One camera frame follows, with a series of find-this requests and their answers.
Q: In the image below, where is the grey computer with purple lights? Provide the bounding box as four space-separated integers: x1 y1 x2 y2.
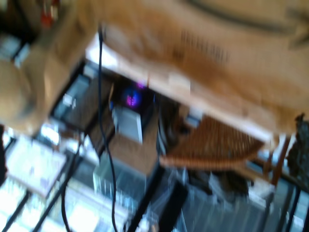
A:
111 82 157 145

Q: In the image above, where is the brown woven basket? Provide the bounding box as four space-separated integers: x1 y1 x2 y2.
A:
159 115 266 171

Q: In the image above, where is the brown paper mailer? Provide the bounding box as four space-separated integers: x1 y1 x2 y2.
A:
0 0 309 136

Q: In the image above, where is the white flat box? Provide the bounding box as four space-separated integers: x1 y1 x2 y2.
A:
6 135 68 198

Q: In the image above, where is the dark grey arm cable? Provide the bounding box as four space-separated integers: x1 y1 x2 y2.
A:
97 23 119 232

